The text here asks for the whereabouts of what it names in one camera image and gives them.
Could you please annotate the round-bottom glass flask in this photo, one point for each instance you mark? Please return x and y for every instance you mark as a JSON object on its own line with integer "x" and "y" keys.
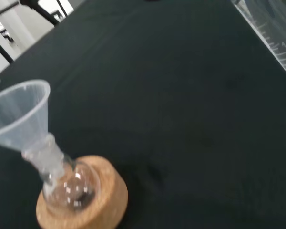
{"x": 74, "y": 188}

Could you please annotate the black cloth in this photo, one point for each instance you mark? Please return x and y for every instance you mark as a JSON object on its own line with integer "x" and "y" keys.
{"x": 157, "y": 107}

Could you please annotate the clear plastic funnel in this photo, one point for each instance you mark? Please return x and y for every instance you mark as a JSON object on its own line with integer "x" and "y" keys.
{"x": 14, "y": 114}

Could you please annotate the black tripod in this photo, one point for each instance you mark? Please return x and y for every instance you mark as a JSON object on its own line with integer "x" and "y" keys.
{"x": 47, "y": 15}

